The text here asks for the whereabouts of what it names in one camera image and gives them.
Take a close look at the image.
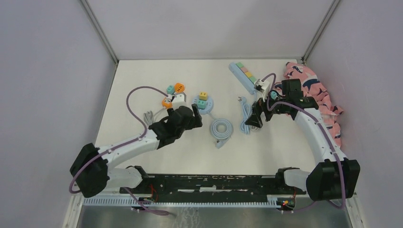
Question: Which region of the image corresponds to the orange power strip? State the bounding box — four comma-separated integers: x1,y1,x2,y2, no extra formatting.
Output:
161,83,185,109

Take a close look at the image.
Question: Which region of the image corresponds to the blue bundled strip cable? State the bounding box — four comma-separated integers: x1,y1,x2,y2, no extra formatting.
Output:
238,96,254,135

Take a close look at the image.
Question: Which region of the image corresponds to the teal USB charger plug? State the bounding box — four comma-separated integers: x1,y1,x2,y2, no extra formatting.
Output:
197,100,206,110

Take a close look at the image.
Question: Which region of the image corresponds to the teal plug on white strip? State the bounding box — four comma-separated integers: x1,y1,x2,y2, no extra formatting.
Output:
269,91,278,100

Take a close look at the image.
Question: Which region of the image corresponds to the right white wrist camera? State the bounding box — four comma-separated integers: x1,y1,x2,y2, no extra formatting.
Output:
254,79,272,101

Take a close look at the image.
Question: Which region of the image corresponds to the long blue power strip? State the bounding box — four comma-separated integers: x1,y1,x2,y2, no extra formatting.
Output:
229,62,257,95

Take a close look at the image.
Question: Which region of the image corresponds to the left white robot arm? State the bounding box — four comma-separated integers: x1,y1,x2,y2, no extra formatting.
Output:
69,104,202,198

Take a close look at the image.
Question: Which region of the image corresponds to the round blue power socket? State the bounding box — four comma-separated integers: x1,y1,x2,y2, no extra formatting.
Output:
192,96,214,115

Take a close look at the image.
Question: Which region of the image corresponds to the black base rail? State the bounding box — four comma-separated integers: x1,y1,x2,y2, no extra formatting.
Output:
119,174,306,203

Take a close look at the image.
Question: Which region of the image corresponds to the teal plug on orange strip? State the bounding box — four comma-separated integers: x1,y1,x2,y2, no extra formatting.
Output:
166,85,175,95

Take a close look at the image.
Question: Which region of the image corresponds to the grey bundled cable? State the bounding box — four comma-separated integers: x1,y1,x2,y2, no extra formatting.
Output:
143,110,158,128

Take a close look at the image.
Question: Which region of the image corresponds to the coiled blue socket cable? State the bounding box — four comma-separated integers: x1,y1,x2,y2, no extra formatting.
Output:
208,114,234,149

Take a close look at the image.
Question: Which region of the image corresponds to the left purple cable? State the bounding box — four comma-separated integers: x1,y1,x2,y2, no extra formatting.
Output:
69,86,171,217

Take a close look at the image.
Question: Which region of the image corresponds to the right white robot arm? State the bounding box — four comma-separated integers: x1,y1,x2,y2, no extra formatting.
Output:
245,79,361,201

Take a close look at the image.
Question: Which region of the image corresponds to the pink patterned cloth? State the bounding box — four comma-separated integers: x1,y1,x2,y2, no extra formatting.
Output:
283,62,344,146

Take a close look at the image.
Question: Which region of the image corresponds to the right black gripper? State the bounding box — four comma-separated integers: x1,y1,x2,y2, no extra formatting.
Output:
245,89,288,128

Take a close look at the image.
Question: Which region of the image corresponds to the yellow USB charger plug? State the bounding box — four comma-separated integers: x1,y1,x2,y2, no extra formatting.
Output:
199,92,208,101

